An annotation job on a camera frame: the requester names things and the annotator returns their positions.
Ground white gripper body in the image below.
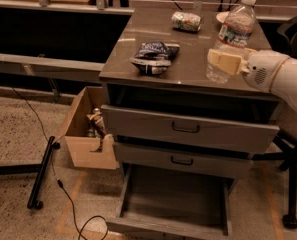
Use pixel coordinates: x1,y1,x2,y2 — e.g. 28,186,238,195
242,50,289,93

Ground clear plastic water bottle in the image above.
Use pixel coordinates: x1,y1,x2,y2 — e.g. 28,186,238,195
206,0,256,84

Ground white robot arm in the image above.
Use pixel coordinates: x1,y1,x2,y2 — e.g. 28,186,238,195
207,49,297,113

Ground grey drawer cabinet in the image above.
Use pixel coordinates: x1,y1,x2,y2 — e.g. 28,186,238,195
98,6,286,182

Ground grey top drawer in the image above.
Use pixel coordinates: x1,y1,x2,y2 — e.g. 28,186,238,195
101,105,279,153

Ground grey middle drawer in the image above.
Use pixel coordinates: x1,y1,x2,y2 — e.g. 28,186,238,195
114,142,253,179

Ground grey open bottom drawer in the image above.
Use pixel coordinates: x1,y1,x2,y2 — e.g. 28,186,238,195
107,165,232,240

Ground white paper bowl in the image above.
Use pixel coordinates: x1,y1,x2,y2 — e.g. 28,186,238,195
216,11,229,24

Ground blue chip bag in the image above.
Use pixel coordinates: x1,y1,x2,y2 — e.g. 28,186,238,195
130,41,180,75

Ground black chair base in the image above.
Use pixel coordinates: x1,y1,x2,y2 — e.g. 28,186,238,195
252,131,297,229

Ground items inside cardboard box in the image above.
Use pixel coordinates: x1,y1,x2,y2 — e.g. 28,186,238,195
86,108,107,151

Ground cardboard box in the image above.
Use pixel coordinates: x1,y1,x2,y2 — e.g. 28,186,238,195
55,86,119,170

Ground black stand leg with wheels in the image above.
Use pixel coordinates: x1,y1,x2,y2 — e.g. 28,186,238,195
27,136,60,210

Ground grey metal rail frame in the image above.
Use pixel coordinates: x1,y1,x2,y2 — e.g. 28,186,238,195
0,53,104,102

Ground black floor cable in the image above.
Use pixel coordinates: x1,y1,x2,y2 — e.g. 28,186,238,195
0,63,110,240

